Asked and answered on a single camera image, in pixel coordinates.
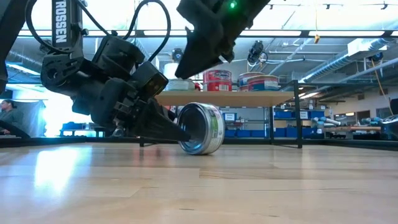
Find dark draped cloth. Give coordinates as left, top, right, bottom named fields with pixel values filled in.
left=14, top=100, right=48, bottom=138

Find white cylinder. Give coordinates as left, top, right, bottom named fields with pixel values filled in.
left=163, top=63, right=180, bottom=80

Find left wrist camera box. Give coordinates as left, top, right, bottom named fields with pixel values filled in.
left=92, top=35, right=146, bottom=82

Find wooden shelf black metal legs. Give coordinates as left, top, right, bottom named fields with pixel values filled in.
left=139, top=79, right=303, bottom=149

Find black round ceiling device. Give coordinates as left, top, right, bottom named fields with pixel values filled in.
left=171, top=48, right=185, bottom=63

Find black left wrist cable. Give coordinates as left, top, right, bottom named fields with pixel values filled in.
left=123, top=0, right=172, bottom=63

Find green-label tuna can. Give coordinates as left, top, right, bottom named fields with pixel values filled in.
left=176, top=102, right=226, bottom=156
left=164, top=78, right=196, bottom=92

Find person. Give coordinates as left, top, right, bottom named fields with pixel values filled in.
left=0, top=98, right=31, bottom=139

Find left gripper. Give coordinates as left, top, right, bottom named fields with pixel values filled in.
left=40, top=52, right=192, bottom=142

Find blue crate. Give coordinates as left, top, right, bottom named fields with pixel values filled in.
left=61, top=121, right=88, bottom=131

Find silver spiral ventilation duct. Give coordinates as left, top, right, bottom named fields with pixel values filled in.
left=133, top=37, right=160, bottom=71

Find yellow hanging cable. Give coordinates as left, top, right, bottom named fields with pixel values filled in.
left=371, top=58, right=393, bottom=108

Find large silver air duct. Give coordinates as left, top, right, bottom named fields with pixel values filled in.
left=298, top=37, right=391, bottom=84

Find dark blue round object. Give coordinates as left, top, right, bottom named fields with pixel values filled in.
left=380, top=114, right=398, bottom=139

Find black hanging camera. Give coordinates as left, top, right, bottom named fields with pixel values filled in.
left=247, top=40, right=269, bottom=65

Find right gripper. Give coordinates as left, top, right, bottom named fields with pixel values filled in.
left=174, top=0, right=272, bottom=80

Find black aluminium table frame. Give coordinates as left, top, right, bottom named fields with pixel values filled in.
left=0, top=136, right=398, bottom=152

